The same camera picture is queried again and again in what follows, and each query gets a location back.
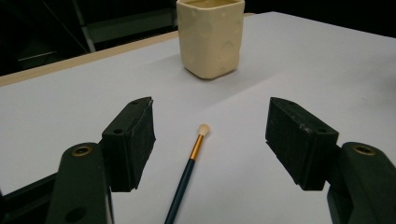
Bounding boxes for white paper sheet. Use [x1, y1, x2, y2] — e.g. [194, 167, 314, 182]
[0, 11, 396, 224]

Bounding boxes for small wooden cup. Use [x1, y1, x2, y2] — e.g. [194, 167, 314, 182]
[176, 0, 246, 80]

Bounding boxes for dark blue makeup brush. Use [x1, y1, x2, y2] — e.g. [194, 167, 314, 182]
[163, 123, 211, 224]

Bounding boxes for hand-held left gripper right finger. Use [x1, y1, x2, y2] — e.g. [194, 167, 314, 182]
[264, 96, 340, 191]

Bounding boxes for grey metal desk frame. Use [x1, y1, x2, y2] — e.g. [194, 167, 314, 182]
[72, 0, 177, 53]

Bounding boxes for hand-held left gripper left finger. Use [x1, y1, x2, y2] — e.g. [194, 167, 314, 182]
[101, 96, 157, 193]

